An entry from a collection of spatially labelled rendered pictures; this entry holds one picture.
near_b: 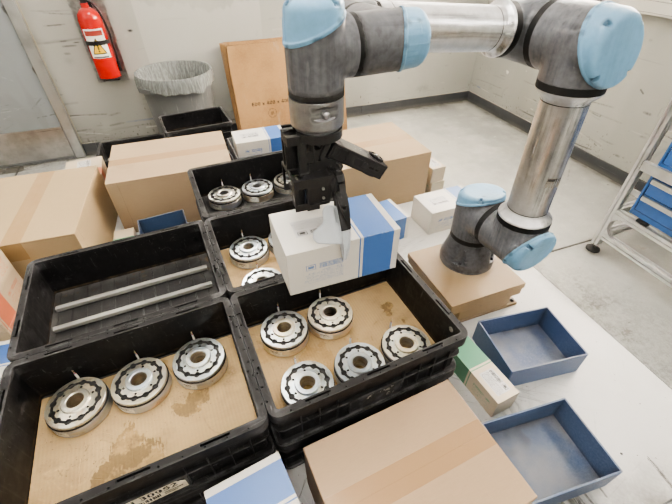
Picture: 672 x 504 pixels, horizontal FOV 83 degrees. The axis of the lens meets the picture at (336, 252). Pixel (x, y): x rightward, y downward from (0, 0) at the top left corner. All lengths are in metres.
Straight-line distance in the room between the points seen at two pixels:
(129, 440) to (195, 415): 0.11
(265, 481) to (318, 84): 0.57
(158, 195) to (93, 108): 2.52
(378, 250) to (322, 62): 0.32
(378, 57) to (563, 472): 0.83
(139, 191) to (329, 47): 1.03
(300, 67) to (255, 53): 3.13
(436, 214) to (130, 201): 1.02
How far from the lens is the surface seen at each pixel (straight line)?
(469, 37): 0.79
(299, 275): 0.63
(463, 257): 1.11
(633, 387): 1.18
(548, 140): 0.85
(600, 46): 0.77
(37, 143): 4.07
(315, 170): 0.58
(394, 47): 0.55
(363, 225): 0.65
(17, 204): 1.47
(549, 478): 0.96
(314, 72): 0.51
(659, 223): 2.60
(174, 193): 1.43
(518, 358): 1.09
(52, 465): 0.88
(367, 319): 0.90
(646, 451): 1.09
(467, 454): 0.75
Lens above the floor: 1.52
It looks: 41 degrees down
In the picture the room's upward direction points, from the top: straight up
